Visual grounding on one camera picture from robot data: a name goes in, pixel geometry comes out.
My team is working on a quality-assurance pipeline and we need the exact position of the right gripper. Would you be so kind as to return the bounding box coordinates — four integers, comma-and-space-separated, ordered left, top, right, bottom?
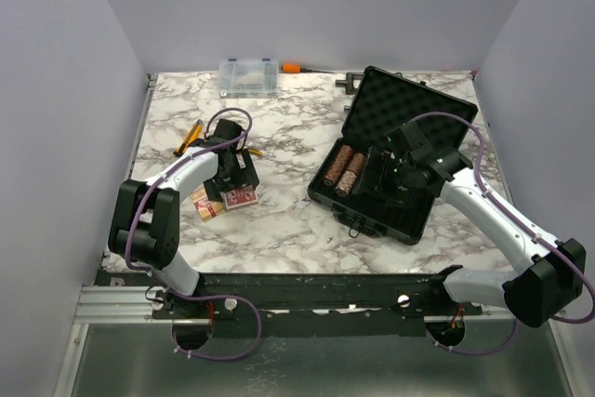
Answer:
353, 145, 417, 209

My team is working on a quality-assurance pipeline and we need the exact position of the red backed card deck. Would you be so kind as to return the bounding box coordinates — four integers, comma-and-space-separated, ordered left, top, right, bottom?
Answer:
223, 185, 258, 211

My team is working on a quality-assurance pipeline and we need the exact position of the Texas Hold'em card box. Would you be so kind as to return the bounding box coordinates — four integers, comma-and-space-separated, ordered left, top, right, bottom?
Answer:
191, 186, 226, 221

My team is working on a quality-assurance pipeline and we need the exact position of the orange black chip roll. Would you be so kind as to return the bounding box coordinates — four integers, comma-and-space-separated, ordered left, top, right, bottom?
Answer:
324, 157, 349, 186
346, 152, 366, 176

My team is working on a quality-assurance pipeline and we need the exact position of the orange blue chip roll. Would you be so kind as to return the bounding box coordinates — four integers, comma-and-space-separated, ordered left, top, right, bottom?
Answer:
335, 170, 358, 197

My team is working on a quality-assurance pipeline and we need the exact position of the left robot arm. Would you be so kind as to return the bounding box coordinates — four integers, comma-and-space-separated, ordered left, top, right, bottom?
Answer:
107, 119, 259, 318

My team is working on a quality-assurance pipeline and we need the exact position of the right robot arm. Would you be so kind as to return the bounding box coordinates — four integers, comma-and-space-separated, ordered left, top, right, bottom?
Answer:
358, 121, 586, 327

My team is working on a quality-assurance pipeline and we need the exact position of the black poker set case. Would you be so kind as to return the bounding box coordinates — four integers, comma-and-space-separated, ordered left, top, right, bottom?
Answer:
308, 66, 478, 245

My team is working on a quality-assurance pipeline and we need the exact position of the yellow utility knife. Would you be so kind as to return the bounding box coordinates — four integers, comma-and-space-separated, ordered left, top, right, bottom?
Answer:
173, 119, 204, 157

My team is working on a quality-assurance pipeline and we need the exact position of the chip roll in case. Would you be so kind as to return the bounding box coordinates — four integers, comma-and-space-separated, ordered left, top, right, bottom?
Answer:
335, 145, 354, 164

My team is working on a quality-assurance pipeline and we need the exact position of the clear plastic organizer box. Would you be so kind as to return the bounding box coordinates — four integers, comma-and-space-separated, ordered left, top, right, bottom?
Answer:
217, 59, 279, 98

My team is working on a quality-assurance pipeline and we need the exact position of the black T-handle tool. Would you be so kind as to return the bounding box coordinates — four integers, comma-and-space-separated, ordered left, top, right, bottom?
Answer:
335, 72, 364, 96

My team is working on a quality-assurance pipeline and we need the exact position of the orange handled screwdriver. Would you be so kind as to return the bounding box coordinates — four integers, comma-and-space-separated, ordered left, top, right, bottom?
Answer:
280, 62, 332, 74

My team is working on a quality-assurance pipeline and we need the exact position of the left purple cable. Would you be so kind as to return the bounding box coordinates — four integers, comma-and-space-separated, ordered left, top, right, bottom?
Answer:
124, 107, 264, 362

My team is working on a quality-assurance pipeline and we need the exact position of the purple cable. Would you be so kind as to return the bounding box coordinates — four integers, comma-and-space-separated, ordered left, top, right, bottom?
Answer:
411, 112, 595, 355
124, 107, 264, 362

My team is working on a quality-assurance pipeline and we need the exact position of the black mounting rail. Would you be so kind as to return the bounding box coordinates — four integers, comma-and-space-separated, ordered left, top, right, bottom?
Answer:
152, 273, 482, 337

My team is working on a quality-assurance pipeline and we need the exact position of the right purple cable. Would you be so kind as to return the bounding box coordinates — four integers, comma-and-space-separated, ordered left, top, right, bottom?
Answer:
411, 112, 595, 355

